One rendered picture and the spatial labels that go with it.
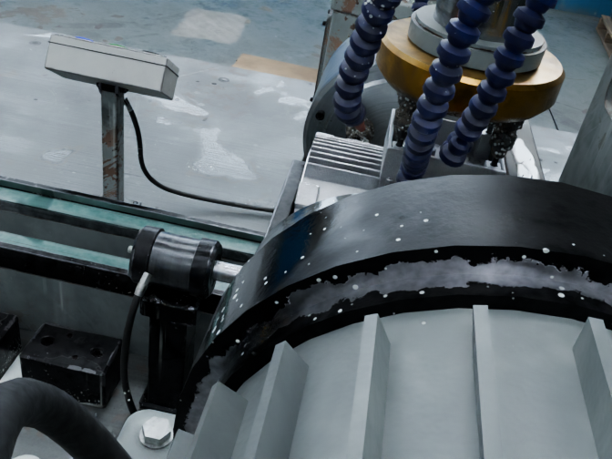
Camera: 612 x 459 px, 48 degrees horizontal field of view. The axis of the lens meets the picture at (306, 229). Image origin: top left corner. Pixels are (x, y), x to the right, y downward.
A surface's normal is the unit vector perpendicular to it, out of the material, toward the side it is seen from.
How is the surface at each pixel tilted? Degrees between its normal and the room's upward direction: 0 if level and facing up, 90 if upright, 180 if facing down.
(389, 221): 31
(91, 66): 57
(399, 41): 0
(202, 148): 0
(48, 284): 90
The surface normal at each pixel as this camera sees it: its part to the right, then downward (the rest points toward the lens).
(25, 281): -0.15, 0.54
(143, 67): -0.05, 0.02
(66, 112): 0.15, -0.81
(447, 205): -0.24, -0.83
